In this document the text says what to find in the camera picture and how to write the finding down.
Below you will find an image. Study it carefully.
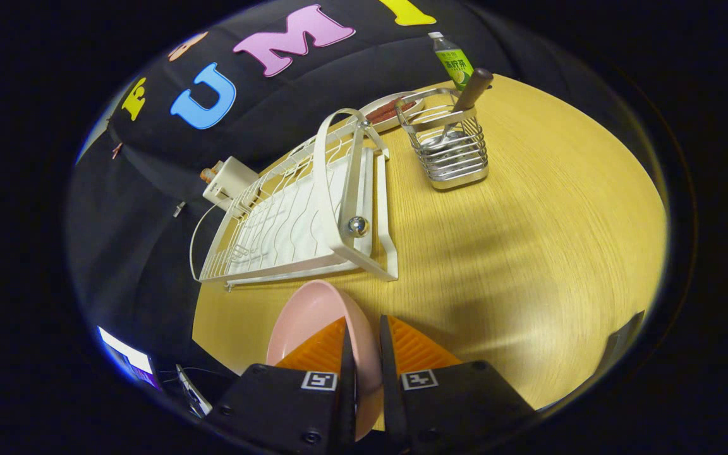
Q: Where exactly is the wooden-handled spoon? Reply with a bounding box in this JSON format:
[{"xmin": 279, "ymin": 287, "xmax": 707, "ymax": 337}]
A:
[{"xmin": 430, "ymin": 68, "xmax": 494, "ymax": 155}]

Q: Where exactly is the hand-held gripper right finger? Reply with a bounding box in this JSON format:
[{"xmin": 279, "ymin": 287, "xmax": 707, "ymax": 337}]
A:
[{"xmin": 380, "ymin": 315, "xmax": 537, "ymax": 452}]

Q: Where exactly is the white plate with sausages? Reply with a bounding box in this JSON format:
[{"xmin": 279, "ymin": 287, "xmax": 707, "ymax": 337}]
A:
[{"xmin": 359, "ymin": 92, "xmax": 425, "ymax": 133}]

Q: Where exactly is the green-label drink bottle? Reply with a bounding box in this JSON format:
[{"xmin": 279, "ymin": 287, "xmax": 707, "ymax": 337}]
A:
[{"xmin": 428, "ymin": 32, "xmax": 475, "ymax": 91}]

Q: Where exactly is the red sausage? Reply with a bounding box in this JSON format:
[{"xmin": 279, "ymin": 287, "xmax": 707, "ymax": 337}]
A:
[
  {"xmin": 373, "ymin": 102, "xmax": 416, "ymax": 125},
  {"xmin": 366, "ymin": 99, "xmax": 408, "ymax": 118}
]

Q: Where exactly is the white wire dish rack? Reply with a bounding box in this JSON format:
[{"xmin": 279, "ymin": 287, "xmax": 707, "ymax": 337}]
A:
[{"xmin": 190, "ymin": 109, "xmax": 399, "ymax": 293}]

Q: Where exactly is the lit screen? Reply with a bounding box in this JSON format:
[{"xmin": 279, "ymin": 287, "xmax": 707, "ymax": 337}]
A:
[{"xmin": 97, "ymin": 325, "xmax": 162, "ymax": 390}]

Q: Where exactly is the metal wire basket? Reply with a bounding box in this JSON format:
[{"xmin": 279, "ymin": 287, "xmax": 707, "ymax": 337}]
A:
[{"xmin": 396, "ymin": 87, "xmax": 490, "ymax": 191}]

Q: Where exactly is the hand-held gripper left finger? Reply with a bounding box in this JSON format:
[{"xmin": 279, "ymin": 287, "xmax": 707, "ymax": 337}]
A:
[{"xmin": 205, "ymin": 317, "xmax": 357, "ymax": 452}]

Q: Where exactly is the pink plate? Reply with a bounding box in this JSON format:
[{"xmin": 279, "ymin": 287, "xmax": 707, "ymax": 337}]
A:
[{"xmin": 266, "ymin": 280, "xmax": 384, "ymax": 442}]

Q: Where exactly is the black backdrop cloth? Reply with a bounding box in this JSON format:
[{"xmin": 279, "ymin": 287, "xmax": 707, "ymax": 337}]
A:
[{"xmin": 67, "ymin": 0, "xmax": 529, "ymax": 380}]

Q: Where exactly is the white toaster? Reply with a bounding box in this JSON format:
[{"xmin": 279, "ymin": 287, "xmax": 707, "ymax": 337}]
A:
[{"xmin": 202, "ymin": 156, "xmax": 260, "ymax": 219}]

